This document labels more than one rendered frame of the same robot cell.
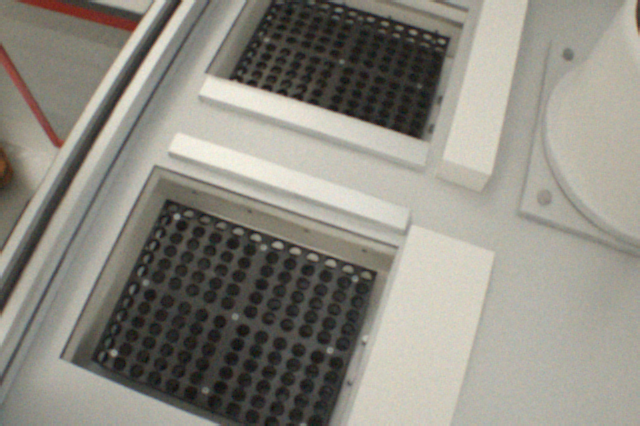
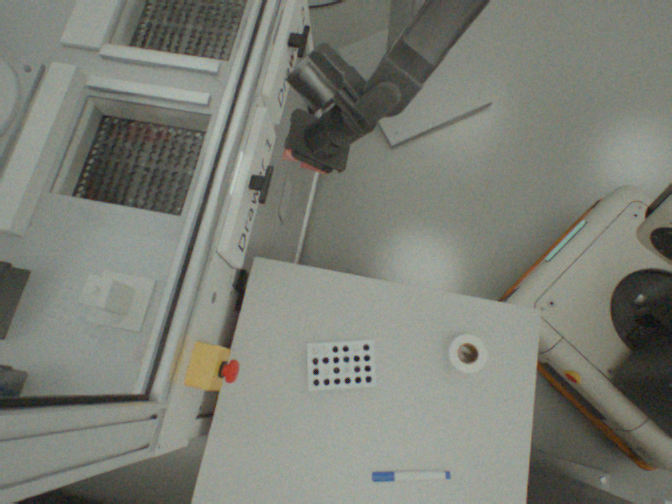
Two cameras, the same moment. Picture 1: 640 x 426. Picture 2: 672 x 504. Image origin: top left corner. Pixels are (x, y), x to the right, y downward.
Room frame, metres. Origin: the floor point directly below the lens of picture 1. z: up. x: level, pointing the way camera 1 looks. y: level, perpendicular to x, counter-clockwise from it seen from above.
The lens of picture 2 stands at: (0.86, 0.37, 1.68)
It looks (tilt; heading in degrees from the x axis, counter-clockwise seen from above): 74 degrees down; 185
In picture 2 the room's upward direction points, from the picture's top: 7 degrees counter-clockwise
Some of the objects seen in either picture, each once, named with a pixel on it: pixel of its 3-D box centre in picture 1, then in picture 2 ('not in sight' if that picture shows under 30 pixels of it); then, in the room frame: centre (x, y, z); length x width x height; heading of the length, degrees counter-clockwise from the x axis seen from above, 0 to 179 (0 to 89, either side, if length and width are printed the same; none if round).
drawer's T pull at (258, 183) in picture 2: not in sight; (259, 183); (0.49, 0.22, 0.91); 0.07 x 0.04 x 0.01; 167
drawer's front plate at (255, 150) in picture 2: not in sight; (249, 188); (0.49, 0.19, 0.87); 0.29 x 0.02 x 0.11; 167
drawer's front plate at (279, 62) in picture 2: not in sight; (286, 49); (0.18, 0.26, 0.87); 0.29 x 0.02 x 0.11; 167
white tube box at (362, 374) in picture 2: not in sight; (341, 365); (0.81, 0.35, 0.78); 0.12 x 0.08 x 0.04; 92
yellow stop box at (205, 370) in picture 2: not in sight; (210, 366); (0.81, 0.13, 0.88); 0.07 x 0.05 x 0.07; 167
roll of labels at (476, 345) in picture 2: not in sight; (465, 354); (0.80, 0.58, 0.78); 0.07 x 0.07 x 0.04
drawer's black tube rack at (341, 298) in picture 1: (237, 325); not in sight; (0.14, 0.07, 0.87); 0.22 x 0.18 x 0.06; 77
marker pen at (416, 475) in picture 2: not in sight; (410, 475); (1.01, 0.47, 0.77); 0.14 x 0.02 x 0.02; 90
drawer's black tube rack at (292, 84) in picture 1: (339, 78); not in sight; (0.44, 0.00, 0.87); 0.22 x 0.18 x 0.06; 77
